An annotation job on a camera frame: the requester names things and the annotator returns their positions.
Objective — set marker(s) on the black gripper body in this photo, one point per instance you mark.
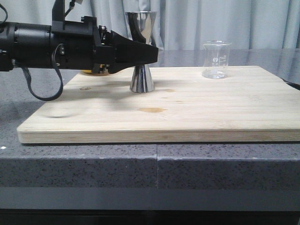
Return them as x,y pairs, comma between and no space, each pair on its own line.
78,45

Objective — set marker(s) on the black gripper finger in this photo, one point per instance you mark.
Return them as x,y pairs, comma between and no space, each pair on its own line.
127,56
113,38

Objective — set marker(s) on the steel double jigger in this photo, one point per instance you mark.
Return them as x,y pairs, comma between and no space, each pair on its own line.
141,25

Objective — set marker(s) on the clear glass beaker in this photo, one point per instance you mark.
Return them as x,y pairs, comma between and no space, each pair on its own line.
216,59

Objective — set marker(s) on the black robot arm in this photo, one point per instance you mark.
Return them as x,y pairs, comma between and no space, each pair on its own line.
25,44

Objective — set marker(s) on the yellow lemon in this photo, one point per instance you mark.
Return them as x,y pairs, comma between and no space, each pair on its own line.
102,71

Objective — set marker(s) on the grey curtain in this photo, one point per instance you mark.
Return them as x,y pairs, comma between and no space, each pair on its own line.
187,24

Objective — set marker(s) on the wooden cutting board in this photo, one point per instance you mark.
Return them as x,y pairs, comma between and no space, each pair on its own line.
250,105

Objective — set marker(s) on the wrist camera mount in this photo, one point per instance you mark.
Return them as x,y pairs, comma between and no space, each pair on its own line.
58,11

